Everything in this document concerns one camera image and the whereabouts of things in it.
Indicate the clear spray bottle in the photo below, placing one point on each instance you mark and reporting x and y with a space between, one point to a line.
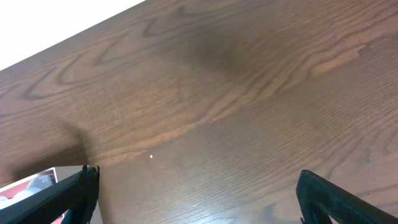
41 182

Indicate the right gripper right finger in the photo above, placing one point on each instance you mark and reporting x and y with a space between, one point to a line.
322 201

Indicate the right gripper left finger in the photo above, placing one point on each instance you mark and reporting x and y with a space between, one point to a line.
72 200

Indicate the white box with pink interior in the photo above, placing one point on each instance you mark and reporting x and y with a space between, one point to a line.
58 174

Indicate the white lotion tube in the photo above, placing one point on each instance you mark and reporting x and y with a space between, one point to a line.
6 202

